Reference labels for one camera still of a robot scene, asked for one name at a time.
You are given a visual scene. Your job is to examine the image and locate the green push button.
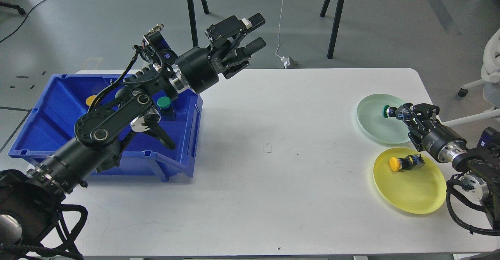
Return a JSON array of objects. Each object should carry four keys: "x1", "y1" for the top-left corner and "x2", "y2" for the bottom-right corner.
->
[
  {"x1": 156, "y1": 96, "x2": 176, "y2": 121},
  {"x1": 382, "y1": 105, "x2": 411, "y2": 121}
]

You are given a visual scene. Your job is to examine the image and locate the white office chair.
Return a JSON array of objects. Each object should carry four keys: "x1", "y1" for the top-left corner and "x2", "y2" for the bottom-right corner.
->
[{"x1": 444, "y1": 29, "x2": 500, "y2": 127}]

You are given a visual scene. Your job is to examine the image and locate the blue plastic storage bin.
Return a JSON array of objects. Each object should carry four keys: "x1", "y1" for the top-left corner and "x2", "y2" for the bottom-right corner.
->
[{"x1": 8, "y1": 74, "x2": 202, "y2": 182}]

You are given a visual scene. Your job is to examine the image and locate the black tripod right legs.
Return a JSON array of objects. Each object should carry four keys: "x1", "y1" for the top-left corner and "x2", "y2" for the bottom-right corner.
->
[{"x1": 320, "y1": 0, "x2": 345, "y2": 60}]

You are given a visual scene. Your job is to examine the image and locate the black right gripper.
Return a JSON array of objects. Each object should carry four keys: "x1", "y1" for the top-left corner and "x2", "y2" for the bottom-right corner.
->
[{"x1": 405, "y1": 103, "x2": 467, "y2": 163}]

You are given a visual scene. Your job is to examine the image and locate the white cable with plug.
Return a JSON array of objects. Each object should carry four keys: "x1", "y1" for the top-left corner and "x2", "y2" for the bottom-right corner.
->
[{"x1": 274, "y1": 0, "x2": 297, "y2": 69}]

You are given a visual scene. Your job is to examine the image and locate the green push button rear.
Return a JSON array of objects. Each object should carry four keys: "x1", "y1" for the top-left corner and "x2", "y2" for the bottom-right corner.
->
[{"x1": 156, "y1": 96, "x2": 176, "y2": 121}]

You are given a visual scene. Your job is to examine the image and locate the yellow push button rear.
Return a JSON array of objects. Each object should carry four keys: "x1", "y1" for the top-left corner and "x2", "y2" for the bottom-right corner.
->
[{"x1": 85, "y1": 95, "x2": 97, "y2": 107}]

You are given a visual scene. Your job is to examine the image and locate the yellow push button front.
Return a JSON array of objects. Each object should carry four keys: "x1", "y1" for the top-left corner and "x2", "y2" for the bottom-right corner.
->
[{"x1": 389, "y1": 154, "x2": 425, "y2": 172}]

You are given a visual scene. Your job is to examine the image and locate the light green plate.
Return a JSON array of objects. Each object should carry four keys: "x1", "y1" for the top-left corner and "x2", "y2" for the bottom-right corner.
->
[{"x1": 356, "y1": 93, "x2": 410, "y2": 146}]

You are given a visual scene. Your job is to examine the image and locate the black tripod legs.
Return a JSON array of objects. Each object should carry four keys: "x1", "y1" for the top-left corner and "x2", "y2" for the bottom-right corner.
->
[
  {"x1": 186, "y1": 0, "x2": 209, "y2": 47},
  {"x1": 320, "y1": 0, "x2": 345, "y2": 60}
]

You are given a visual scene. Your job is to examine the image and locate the yellow push button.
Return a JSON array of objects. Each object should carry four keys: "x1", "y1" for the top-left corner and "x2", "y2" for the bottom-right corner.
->
[
  {"x1": 389, "y1": 154, "x2": 425, "y2": 172},
  {"x1": 85, "y1": 95, "x2": 97, "y2": 107}
]

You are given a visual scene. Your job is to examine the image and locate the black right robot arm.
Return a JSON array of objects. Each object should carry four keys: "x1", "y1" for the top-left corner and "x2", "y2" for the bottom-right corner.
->
[{"x1": 395, "y1": 102, "x2": 499, "y2": 236}]

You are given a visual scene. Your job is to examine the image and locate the black tripod left legs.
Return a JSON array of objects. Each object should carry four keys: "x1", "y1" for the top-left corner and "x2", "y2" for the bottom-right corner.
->
[{"x1": 186, "y1": 0, "x2": 209, "y2": 47}]

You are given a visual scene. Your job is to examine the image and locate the green push button front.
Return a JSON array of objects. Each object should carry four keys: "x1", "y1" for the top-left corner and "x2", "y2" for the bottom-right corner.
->
[{"x1": 382, "y1": 105, "x2": 411, "y2": 121}]

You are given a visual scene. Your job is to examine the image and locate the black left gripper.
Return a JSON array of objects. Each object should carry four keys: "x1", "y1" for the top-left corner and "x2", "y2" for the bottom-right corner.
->
[{"x1": 175, "y1": 13, "x2": 266, "y2": 93}]

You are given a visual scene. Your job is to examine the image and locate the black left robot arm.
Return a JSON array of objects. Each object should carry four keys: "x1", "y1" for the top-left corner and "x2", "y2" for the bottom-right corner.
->
[{"x1": 1, "y1": 13, "x2": 266, "y2": 260}]

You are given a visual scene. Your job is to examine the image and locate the yellow plate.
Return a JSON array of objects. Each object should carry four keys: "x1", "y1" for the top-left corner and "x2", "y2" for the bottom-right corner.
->
[{"x1": 372, "y1": 148, "x2": 446, "y2": 214}]

